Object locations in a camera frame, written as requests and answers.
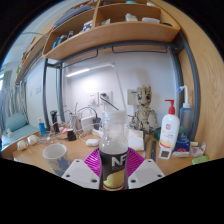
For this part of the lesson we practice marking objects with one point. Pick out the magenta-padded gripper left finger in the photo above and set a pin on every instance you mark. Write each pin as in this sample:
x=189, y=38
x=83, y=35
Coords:
x=78, y=171

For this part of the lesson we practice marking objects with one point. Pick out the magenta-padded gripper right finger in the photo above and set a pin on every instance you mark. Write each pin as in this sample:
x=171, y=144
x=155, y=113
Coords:
x=148, y=171

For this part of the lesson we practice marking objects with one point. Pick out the clear black-labelled drink bottle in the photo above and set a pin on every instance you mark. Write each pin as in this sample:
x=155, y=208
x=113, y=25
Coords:
x=113, y=150

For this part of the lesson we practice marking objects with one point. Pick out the grey metal ruler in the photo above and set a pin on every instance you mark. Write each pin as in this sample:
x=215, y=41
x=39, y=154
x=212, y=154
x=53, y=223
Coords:
x=153, y=150

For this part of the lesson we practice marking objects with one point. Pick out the white blue-patterned mug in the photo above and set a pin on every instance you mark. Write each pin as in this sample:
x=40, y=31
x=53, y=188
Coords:
x=55, y=155

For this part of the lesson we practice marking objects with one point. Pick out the white charger block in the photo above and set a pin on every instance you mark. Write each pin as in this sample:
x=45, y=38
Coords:
x=92, y=142

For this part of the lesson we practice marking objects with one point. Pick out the white paper packet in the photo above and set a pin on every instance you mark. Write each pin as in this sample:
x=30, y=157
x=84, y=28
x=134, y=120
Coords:
x=136, y=140

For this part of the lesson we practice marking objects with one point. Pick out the small black box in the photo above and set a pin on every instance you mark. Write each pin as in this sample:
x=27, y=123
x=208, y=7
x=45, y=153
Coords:
x=71, y=135

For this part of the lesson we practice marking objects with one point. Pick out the white red-pump lotion bottle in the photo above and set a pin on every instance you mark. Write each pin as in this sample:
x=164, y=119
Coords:
x=169, y=133

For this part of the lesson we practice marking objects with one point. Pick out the green plastic packet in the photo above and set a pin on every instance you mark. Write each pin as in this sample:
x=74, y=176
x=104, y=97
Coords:
x=200, y=159

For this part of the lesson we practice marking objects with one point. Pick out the black electric shaver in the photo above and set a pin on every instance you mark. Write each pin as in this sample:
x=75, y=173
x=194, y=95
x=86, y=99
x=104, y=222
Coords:
x=54, y=121

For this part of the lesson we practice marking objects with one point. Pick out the small blue bottle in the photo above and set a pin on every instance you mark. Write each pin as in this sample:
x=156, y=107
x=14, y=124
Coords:
x=42, y=128

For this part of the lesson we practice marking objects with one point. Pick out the white round plush toy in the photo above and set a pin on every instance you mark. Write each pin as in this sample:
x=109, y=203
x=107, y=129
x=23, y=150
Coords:
x=27, y=141

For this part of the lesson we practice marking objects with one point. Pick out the tree creature figure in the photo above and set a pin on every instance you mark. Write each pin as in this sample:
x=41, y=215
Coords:
x=144, y=106

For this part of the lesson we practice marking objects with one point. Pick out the clear blue spray bottle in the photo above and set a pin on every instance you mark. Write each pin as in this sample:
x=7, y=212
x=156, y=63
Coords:
x=185, y=116

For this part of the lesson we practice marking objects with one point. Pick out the teal chair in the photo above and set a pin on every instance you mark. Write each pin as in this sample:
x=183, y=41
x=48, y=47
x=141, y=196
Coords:
x=16, y=128

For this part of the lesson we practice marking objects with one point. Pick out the white wall socket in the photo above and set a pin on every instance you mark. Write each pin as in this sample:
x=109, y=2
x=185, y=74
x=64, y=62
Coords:
x=106, y=96
x=93, y=98

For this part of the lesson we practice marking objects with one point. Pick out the grey metal bed frame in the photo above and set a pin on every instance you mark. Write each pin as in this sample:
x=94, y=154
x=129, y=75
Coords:
x=190, y=83

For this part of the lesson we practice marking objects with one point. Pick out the wooden wall shelf unit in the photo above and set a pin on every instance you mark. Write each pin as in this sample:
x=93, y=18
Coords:
x=110, y=33

